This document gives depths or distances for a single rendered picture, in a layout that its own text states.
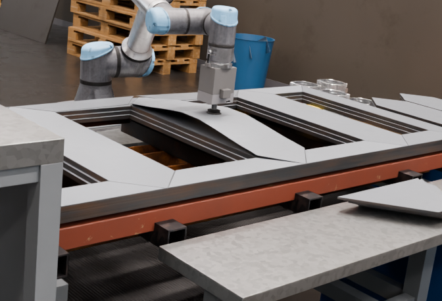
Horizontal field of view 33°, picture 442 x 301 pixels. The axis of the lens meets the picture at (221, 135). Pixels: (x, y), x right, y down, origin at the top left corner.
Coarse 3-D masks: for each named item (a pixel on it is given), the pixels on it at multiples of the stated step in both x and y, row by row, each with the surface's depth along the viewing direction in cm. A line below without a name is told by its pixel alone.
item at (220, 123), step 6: (240, 114) 219; (246, 114) 220; (204, 120) 208; (210, 120) 209; (216, 120) 210; (222, 120) 211; (228, 120) 212; (234, 120) 213; (240, 120) 214; (246, 120) 215; (252, 120) 216; (210, 126) 205; (216, 126) 206; (222, 126) 207; (228, 126) 207; (234, 126) 208; (240, 126) 209; (246, 126) 210
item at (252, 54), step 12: (240, 36) 697; (252, 36) 699; (264, 36) 695; (240, 48) 664; (252, 48) 662; (264, 48) 665; (240, 60) 668; (252, 60) 666; (264, 60) 671; (240, 72) 671; (252, 72) 669; (264, 72) 677; (240, 84) 674; (252, 84) 674
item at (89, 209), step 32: (288, 96) 278; (160, 128) 219; (192, 128) 214; (320, 128) 234; (384, 128) 255; (416, 128) 247; (64, 160) 177; (352, 160) 205; (384, 160) 215; (160, 192) 162; (192, 192) 168; (224, 192) 175
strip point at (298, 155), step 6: (288, 150) 199; (294, 150) 200; (300, 150) 201; (264, 156) 192; (270, 156) 193; (276, 156) 193; (282, 156) 194; (288, 156) 195; (294, 156) 196; (300, 156) 196; (300, 162) 192
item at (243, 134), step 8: (232, 128) 207; (240, 128) 208; (248, 128) 209; (256, 128) 210; (264, 128) 212; (232, 136) 201; (240, 136) 202; (248, 136) 204; (256, 136) 205; (264, 136) 206; (272, 136) 208; (280, 136) 209
